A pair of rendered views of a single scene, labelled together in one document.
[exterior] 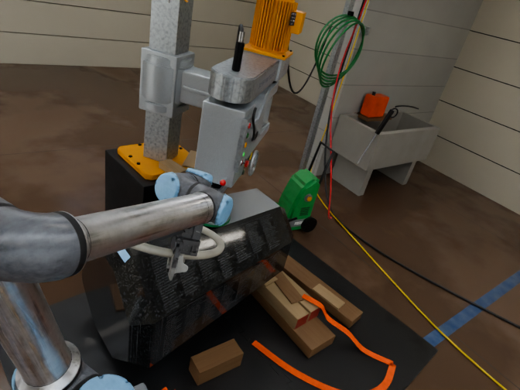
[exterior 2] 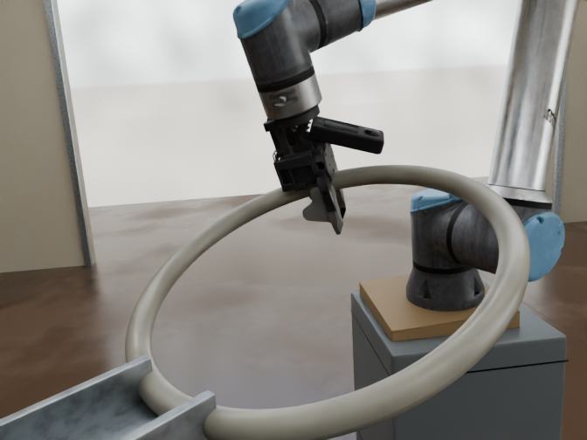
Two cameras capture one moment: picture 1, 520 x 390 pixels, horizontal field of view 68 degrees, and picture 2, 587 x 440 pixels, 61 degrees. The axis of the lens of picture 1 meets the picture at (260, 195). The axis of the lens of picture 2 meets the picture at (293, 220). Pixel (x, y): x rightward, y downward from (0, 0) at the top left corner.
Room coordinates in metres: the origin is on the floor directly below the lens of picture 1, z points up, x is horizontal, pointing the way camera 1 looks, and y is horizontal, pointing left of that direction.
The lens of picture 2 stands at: (1.69, 0.68, 1.37)
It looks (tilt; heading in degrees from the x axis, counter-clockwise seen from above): 12 degrees down; 217
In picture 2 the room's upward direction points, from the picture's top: 4 degrees counter-clockwise
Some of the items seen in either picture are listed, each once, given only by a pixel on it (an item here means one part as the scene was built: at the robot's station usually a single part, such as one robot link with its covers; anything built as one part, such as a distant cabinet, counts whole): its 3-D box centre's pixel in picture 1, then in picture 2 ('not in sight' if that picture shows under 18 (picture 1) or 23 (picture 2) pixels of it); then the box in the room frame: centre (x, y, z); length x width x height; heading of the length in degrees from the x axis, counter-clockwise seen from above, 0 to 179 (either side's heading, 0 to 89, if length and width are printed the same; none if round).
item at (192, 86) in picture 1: (193, 86); not in sight; (2.57, 0.60, 1.37); 0.74 x 0.34 x 0.25; 82
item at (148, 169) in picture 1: (160, 157); not in sight; (2.60, 0.80, 0.76); 0.49 x 0.49 x 0.05; 49
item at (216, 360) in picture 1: (216, 360); not in sight; (1.51, 0.03, 0.07); 0.30 x 0.12 x 0.12; 131
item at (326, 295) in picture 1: (328, 295); not in sight; (2.27, -0.69, 0.10); 0.25 x 0.10 x 0.01; 53
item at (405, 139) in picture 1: (380, 152); not in sight; (4.80, -1.40, 0.43); 1.30 x 0.62 x 0.86; 133
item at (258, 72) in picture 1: (251, 73); not in sight; (2.20, 0.20, 1.62); 0.96 x 0.25 x 0.17; 172
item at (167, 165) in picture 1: (172, 169); not in sight; (2.40, 0.64, 0.81); 0.20 x 0.10 x 0.05; 57
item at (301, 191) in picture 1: (302, 186); not in sight; (3.31, -0.38, 0.43); 0.35 x 0.35 x 0.87; 34
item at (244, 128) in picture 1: (242, 144); not in sight; (1.77, 0.14, 1.38); 0.08 x 0.03 x 0.28; 172
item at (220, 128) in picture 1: (228, 138); not in sight; (1.93, 0.24, 1.33); 0.36 x 0.22 x 0.45; 172
